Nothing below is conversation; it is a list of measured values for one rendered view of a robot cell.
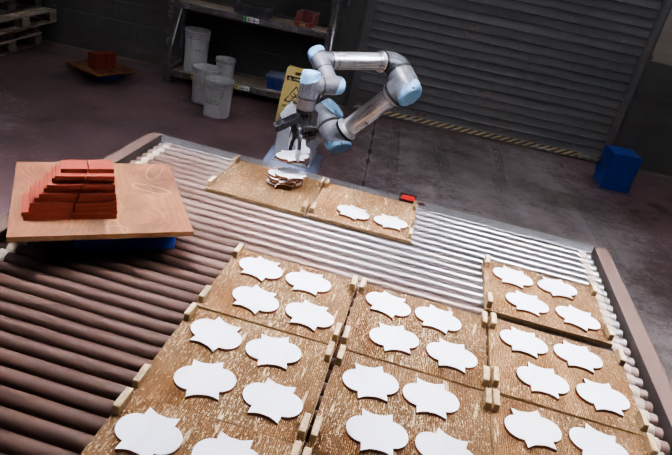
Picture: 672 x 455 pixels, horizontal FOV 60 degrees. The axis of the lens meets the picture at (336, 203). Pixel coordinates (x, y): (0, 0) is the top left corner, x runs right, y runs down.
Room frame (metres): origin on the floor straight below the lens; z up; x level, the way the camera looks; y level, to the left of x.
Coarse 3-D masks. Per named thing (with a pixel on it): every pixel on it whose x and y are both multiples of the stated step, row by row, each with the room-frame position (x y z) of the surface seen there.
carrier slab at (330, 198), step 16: (320, 192) 2.25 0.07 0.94; (336, 192) 2.29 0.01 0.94; (352, 192) 2.32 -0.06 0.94; (320, 208) 2.10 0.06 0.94; (336, 208) 2.13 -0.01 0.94; (368, 208) 2.19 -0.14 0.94; (384, 208) 2.23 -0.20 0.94; (400, 208) 2.26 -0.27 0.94; (336, 224) 2.01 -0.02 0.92; (352, 224) 2.02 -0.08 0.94; (368, 224) 2.05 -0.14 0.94; (400, 240) 1.99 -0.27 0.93
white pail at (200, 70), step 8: (200, 64) 6.11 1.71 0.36; (208, 64) 6.15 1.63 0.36; (192, 72) 5.94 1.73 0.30; (200, 72) 5.88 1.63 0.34; (208, 72) 5.89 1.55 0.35; (216, 72) 5.96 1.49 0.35; (192, 80) 5.96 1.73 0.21; (200, 80) 5.88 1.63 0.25; (192, 88) 5.94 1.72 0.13; (200, 88) 5.88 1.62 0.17; (192, 96) 5.93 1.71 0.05; (200, 96) 5.88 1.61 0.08
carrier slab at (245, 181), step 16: (240, 160) 2.41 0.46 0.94; (224, 176) 2.21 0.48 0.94; (240, 176) 2.24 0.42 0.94; (256, 176) 2.28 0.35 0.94; (224, 192) 2.06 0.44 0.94; (240, 192) 2.09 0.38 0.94; (256, 192) 2.12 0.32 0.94; (272, 192) 2.15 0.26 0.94; (288, 192) 2.19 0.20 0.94; (304, 192) 2.22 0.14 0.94; (272, 208) 2.04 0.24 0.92; (288, 208) 2.04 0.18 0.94
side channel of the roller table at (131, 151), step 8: (144, 136) 2.42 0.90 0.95; (152, 136) 2.44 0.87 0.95; (160, 136) 2.48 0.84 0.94; (128, 144) 2.30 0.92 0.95; (136, 144) 2.32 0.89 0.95; (144, 144) 2.33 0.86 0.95; (152, 144) 2.40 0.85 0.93; (120, 152) 2.20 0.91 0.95; (128, 152) 2.22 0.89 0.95; (136, 152) 2.26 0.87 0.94; (144, 152) 2.33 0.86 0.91; (112, 160) 2.11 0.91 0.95; (120, 160) 2.13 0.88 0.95; (128, 160) 2.20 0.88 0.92; (8, 216) 1.56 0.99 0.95; (0, 224) 1.50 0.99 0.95; (0, 232) 1.46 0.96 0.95; (0, 240) 1.46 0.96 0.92
